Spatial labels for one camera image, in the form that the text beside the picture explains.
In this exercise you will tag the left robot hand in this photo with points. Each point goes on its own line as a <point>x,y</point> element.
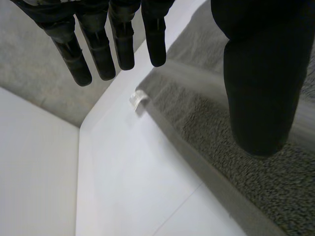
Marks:
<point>261,81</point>

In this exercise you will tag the grey towel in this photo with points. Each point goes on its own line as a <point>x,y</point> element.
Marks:
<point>246,157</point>

